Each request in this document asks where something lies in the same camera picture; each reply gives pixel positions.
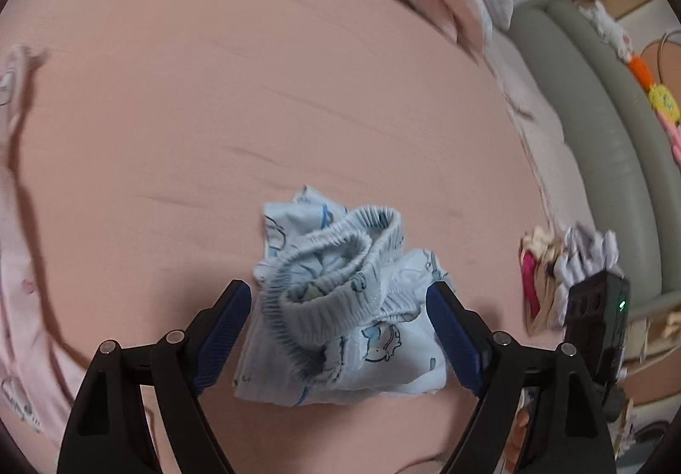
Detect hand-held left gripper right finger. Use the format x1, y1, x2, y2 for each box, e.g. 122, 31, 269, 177
426, 281, 618, 474

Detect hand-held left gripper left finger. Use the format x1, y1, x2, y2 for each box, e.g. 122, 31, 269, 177
57, 280, 252, 474

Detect light blue printed shorts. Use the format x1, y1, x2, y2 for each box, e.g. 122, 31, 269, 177
233, 185, 457, 407

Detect person's right hand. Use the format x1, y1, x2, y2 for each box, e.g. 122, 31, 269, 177
504, 406, 533, 471

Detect white garment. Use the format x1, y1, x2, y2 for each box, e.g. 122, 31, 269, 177
553, 225, 621, 322

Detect grey padded headboard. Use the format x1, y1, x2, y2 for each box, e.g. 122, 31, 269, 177
505, 0, 681, 391

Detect pink plush toy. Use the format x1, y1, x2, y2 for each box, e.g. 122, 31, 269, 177
660, 117, 681, 162

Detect pink printed pajama garment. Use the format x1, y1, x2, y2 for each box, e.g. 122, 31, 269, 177
0, 46, 76, 439

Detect bed with pink sheet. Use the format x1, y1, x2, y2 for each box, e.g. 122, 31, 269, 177
0, 0, 591, 474

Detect yellow sunflower plush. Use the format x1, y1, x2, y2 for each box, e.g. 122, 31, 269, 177
646, 85, 681, 122

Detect orange plush toy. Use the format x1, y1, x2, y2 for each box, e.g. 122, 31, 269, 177
628, 56, 653, 90

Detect gold hoop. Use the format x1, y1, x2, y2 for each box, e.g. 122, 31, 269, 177
657, 30, 681, 88

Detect white bunny plush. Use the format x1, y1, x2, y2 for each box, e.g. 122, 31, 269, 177
580, 0, 634, 61

